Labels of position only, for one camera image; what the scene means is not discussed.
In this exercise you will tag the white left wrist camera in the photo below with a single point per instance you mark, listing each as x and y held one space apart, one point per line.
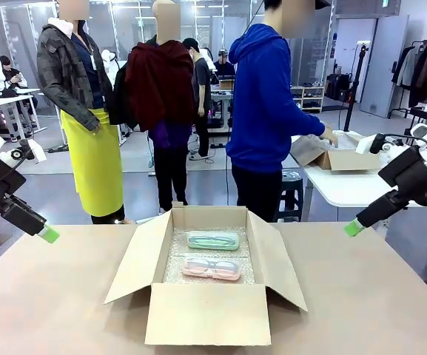
17 153

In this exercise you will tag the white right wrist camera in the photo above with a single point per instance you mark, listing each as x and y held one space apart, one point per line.
365 144

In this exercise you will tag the mannequin with camouflage jacket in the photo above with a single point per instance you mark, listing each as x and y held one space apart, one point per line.
69 74

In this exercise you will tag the white background desk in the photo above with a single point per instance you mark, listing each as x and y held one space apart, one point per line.
2 101

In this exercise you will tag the bubble wrap sheet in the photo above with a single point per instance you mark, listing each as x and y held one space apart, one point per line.
346 142

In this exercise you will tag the black plastic stool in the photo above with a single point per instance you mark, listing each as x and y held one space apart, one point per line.
291 196

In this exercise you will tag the seated person with headset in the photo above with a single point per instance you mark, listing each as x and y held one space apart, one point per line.
223 66

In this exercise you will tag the person's right hand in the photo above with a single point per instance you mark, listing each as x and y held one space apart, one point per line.
329 135

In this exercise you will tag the black hanging bag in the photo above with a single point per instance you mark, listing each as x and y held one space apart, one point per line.
120 100

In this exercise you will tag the pink glasses case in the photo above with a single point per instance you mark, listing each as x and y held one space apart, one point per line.
212 269

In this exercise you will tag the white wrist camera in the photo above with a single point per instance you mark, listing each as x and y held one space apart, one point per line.
17 153
365 144

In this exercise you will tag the black tripod stand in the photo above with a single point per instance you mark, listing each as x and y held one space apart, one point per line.
353 92

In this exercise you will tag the small cardboard box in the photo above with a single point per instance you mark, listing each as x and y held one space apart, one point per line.
350 161

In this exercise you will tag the dark red shawl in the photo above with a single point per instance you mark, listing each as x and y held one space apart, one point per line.
161 85

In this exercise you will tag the seated person in varsity jacket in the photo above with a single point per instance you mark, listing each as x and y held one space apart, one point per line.
13 75

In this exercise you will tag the black suitcase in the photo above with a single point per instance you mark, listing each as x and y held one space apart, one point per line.
339 87

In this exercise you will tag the person in blue hoodie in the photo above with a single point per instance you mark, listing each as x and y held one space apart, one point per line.
257 111

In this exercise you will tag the person's right forearm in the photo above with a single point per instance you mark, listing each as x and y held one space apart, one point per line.
305 122

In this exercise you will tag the white side table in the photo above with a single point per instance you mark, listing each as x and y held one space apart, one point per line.
331 188

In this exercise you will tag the mannequin with red shawl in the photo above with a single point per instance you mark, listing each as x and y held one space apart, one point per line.
168 166

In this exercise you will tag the mint green glasses case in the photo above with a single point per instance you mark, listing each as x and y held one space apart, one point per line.
213 241

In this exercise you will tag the wooden shoe shelf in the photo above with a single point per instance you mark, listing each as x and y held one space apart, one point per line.
307 100

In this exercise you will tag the person in grey t-shirt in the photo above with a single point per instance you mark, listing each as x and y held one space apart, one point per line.
201 85

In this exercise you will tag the clothes rack with coats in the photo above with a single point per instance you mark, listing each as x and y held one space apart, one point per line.
424 70

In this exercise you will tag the bubble wrap box lining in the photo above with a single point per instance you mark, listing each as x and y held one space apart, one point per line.
248 274

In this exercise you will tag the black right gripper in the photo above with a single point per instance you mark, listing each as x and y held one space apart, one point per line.
409 170

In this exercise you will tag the large open cardboard box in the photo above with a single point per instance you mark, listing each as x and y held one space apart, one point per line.
207 318

